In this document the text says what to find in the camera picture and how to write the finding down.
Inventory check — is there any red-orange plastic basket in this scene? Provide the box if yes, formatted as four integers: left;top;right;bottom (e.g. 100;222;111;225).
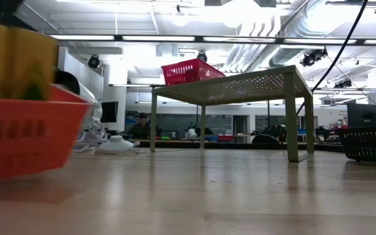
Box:
161;58;227;86
0;84;95;183

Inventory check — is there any black plastic basket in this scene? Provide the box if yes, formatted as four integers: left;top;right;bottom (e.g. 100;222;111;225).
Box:
336;125;376;165

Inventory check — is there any small black monitor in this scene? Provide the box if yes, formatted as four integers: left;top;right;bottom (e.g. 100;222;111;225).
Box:
101;101;119;123

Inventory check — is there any long ceiling light bar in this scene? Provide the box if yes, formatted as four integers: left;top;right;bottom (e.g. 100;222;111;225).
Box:
49;34;376;46

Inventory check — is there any person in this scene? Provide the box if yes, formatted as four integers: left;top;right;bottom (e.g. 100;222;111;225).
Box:
129;112;152;140

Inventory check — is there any green perforated metal shelf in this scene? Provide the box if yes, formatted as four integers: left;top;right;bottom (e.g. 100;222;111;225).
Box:
149;65;315;163

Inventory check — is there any black ceiling spotlight cluster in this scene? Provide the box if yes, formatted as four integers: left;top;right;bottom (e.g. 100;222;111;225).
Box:
334;79;353;89
300;47;328;67

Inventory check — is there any large black monitor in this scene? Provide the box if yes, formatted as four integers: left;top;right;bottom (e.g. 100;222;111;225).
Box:
347;102;376;128

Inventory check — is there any white round cord switch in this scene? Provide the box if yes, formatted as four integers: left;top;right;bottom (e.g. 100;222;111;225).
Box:
97;134;142;155

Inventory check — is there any black table frame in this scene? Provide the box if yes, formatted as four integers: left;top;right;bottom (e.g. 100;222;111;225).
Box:
135;139;344;153

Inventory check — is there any silver ceiling duct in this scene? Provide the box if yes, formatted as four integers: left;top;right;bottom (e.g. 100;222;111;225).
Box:
268;0;342;68

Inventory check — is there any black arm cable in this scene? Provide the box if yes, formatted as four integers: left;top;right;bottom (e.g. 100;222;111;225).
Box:
295;0;369;117

